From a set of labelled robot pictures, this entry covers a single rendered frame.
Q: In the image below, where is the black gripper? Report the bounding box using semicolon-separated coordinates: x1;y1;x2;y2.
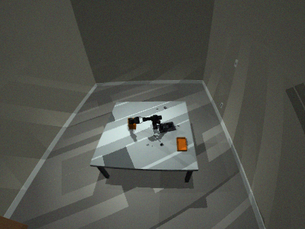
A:
152;121;158;130

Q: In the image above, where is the orange shallow tray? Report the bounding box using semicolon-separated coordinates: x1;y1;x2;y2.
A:
176;137;188;152

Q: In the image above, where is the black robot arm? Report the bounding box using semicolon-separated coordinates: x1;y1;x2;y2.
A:
128;114;162;125

